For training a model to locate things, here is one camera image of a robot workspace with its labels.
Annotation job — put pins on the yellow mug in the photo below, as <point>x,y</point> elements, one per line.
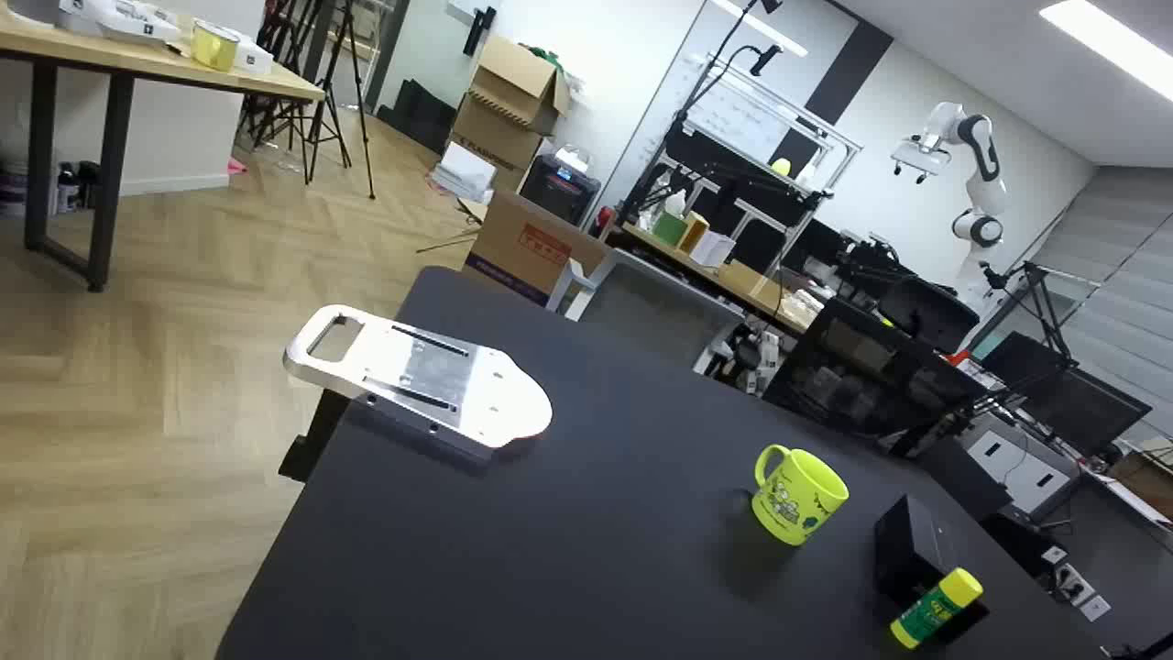
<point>797,493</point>

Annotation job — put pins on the wooden table with black legs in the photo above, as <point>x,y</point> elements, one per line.
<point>50,47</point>

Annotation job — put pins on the grey chair back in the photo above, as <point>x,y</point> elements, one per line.
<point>645,305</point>

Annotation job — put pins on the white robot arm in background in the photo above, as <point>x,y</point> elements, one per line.
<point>948,130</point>

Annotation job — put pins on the stacked cardboard boxes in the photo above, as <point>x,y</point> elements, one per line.
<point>511,103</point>

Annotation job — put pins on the brown cardboard box red print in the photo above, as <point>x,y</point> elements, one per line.
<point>524,245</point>

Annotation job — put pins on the black box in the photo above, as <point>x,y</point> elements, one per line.
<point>910,550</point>

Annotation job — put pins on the white flat mounting plate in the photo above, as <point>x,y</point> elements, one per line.
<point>468,388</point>

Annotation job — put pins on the black monitor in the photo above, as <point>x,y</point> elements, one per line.
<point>1076,405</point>

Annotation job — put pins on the black tripod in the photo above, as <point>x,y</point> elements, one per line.
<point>309,36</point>

